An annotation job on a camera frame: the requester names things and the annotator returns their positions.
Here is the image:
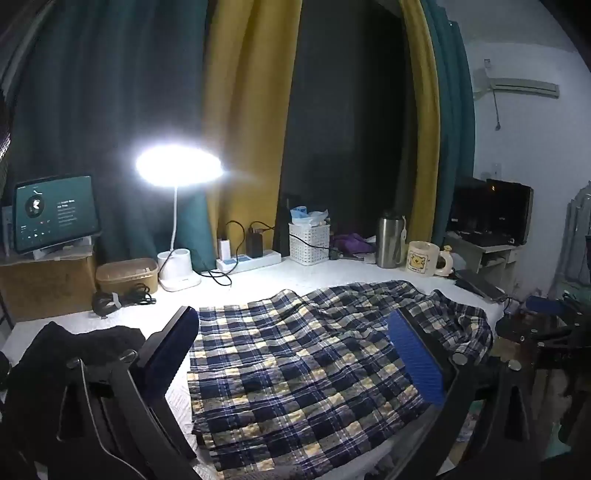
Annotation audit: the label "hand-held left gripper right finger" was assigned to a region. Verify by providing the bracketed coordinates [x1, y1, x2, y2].
[369, 307, 546, 480]

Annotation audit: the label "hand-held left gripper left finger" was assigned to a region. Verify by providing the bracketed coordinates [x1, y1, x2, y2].
[28, 305, 204, 480]

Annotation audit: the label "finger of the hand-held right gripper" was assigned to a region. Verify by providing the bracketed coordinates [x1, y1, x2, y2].
[495, 316, 583, 356]
[525, 295, 591, 324]

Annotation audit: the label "blue yellow plaid shirt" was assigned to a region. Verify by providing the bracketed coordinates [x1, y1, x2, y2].
[187, 279, 495, 472]

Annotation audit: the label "black tablet with cover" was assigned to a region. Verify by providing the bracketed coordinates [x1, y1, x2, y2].
[455, 270, 506, 303]

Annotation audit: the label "white desk lamp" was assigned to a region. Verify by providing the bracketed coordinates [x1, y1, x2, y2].
[135, 143, 227, 292]

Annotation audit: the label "grey hanging clothes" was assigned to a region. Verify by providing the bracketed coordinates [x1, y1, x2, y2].
[556, 180, 591, 287]

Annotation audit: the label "black cloth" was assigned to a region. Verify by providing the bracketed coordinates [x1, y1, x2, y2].
[9, 322, 148, 398]

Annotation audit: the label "beige lidded container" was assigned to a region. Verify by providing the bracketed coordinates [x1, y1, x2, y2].
[95, 257, 160, 296]

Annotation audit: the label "white power strip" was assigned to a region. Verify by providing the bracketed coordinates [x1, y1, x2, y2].
[216, 250, 282, 274]

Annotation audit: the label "cream bear mug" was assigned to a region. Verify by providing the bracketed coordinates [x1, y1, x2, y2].
[405, 240, 455, 278]

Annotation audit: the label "black monitor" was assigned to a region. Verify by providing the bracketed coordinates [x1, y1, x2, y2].
[447, 178, 534, 245]

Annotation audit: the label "steel tumbler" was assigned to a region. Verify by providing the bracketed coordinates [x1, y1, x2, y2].
[376, 212, 407, 269]

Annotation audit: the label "purple cloth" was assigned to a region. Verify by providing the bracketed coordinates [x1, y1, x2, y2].
[333, 232, 376, 256]

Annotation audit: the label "cardboard box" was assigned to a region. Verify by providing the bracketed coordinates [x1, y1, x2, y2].
[0, 247, 98, 324]

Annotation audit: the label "white tablet stand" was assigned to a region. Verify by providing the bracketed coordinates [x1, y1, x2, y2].
[32, 233, 93, 259]

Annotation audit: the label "white plastic basket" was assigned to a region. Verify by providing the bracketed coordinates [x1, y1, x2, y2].
[288, 222, 331, 265]

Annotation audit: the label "tablet with lit screen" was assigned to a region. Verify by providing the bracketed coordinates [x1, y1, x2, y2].
[11, 174, 102, 254]

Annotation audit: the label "blue face masks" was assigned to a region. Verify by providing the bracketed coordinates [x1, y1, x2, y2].
[290, 206, 329, 227]

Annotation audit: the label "green curtain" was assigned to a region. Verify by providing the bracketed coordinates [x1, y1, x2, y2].
[420, 0, 476, 232]
[14, 0, 218, 273]

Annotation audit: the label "white air conditioner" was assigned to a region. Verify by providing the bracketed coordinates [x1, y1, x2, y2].
[473, 78, 560, 99]

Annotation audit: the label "yellow curtain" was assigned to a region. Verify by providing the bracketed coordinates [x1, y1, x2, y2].
[201, 0, 303, 259]
[399, 0, 441, 243]

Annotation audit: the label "black cable bundle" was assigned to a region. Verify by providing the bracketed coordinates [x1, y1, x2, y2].
[91, 285, 158, 319]

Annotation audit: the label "air conditioner power cord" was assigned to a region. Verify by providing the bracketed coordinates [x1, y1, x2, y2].
[491, 88, 504, 132]

